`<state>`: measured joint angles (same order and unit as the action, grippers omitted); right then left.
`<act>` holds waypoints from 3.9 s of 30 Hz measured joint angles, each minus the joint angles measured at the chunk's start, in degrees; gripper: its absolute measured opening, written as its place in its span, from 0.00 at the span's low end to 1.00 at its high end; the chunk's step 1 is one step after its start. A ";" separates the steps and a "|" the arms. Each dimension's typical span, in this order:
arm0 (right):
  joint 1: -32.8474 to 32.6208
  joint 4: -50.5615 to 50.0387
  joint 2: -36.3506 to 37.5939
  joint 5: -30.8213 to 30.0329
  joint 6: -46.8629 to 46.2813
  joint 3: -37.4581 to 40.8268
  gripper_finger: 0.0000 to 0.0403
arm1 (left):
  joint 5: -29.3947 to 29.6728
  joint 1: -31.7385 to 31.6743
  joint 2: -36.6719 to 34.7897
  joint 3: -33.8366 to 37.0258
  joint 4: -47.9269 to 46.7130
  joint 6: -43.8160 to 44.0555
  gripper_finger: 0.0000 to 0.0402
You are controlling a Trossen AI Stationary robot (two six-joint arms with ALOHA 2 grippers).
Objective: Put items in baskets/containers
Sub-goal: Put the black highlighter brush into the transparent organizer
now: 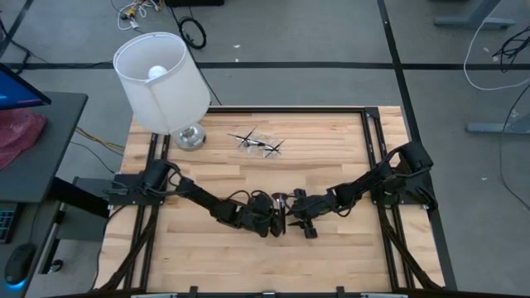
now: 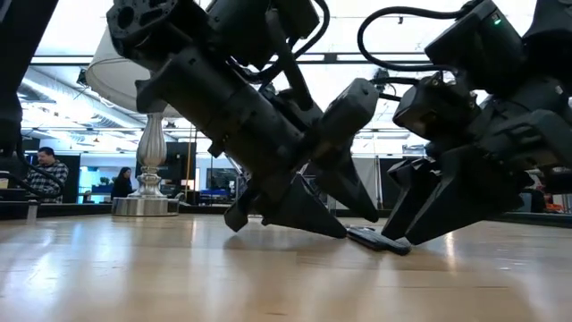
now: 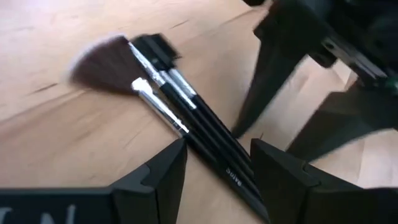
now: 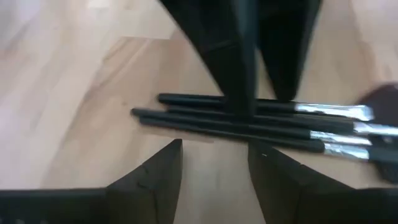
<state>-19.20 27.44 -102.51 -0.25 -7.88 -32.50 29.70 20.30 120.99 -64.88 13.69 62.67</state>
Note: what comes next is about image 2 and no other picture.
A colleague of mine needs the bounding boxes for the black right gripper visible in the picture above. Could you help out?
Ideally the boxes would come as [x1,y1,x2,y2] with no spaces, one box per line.
[403,79,572,247]

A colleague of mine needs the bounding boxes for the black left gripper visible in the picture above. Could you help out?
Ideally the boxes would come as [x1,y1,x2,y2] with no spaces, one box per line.
[135,46,381,240]

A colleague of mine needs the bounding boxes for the pile of black makeup brushes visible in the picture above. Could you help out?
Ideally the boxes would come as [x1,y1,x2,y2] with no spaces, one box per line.
[346,225,406,252]

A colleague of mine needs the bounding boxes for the black partition panel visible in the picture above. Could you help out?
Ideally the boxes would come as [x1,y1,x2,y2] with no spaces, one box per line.
[378,156,401,211]

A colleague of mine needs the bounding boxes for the white hanging cloth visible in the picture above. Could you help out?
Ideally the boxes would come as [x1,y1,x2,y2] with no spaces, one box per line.
[352,154,380,211]

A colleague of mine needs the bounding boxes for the black monitor panel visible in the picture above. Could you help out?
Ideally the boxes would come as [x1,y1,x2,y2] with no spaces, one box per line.
[164,141,198,193]

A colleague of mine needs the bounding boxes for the black overhead light bar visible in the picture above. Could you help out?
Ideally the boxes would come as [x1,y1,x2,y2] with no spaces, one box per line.
[307,52,430,65]

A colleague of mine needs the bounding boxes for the silver table lamp white shade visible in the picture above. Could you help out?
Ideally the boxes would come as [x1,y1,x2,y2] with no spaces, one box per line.
[85,25,182,217]

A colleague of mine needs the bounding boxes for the person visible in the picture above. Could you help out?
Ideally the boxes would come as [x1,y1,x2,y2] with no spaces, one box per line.
[25,146,71,205]
[110,166,134,201]

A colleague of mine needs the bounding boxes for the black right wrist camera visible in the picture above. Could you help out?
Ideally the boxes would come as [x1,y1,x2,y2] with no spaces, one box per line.
[392,73,482,142]

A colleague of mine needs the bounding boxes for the black table edge rail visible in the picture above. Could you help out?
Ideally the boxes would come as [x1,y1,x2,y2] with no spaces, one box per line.
[0,200,572,229]

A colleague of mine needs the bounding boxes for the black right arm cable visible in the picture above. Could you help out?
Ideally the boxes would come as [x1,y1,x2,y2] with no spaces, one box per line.
[356,4,470,73]

